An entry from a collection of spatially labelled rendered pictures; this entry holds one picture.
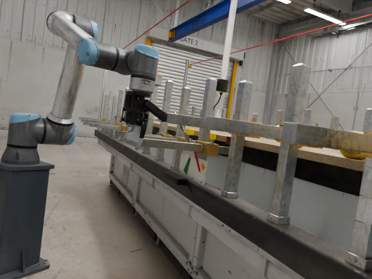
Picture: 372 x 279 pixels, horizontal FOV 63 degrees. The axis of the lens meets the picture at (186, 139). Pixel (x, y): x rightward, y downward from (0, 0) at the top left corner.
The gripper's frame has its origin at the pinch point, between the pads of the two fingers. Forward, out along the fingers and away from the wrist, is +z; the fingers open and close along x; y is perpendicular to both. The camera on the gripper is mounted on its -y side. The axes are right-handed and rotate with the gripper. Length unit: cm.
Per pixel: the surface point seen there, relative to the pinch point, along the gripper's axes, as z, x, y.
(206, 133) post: -8.6, -2.4, -28.7
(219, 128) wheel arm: -11, 51, -3
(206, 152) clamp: -1.3, 4.7, -26.3
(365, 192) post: -3, 70, -27
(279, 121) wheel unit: -24, -83, -136
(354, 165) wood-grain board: -7, 53, -46
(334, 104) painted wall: -133, -541, -722
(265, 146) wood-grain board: -7.2, 14.9, -46.2
